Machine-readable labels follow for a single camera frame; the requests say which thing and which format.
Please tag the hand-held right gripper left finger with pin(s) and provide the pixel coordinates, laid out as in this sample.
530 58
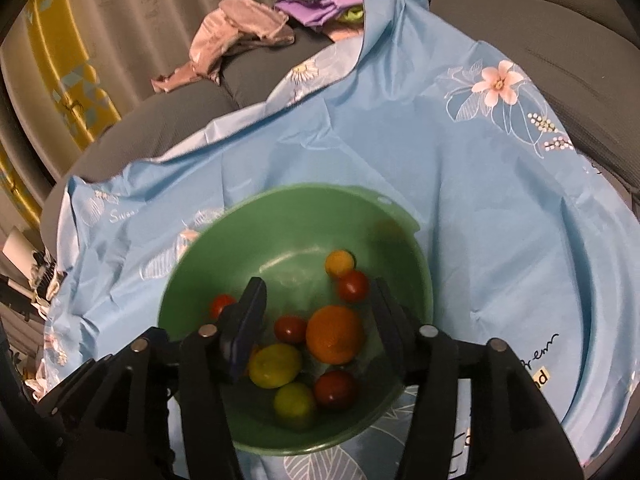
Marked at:
245 340

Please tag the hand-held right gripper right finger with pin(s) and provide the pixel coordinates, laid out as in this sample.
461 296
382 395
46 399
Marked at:
389 332

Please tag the yellow-green lemon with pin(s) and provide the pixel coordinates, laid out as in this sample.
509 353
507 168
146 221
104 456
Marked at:
274 365

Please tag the red cherry tomato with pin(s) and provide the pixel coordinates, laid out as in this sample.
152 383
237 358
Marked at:
220 305
290 329

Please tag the medium red tomato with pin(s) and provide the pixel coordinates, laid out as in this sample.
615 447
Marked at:
353 286

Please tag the large red tomato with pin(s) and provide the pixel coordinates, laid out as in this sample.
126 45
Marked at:
336 389

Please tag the green lime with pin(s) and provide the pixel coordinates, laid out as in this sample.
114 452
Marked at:
295 402

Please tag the yellow cherry tomato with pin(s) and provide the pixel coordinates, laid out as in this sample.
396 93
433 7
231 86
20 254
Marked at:
339 262

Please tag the green bowl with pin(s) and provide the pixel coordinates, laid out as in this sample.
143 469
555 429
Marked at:
300 230

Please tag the orange mandarin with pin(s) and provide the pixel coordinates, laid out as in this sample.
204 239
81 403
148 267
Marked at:
335 335

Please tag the blue floral cloth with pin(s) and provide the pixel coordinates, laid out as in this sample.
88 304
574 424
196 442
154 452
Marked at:
450 185

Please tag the white cylinder appliance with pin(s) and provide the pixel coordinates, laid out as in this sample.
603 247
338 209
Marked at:
17 250

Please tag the pink garment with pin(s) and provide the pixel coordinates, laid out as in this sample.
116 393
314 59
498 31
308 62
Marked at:
235 25

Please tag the green cloth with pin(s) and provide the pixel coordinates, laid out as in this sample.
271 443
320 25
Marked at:
354 14

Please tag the purple garment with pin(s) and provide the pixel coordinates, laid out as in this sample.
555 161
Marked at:
320 7

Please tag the grey sofa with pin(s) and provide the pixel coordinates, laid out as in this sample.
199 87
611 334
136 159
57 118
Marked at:
525 25

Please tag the yellow patterned curtain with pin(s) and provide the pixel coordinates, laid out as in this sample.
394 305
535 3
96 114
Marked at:
55 60

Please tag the grey curtain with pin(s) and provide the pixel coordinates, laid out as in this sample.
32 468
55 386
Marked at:
150 0

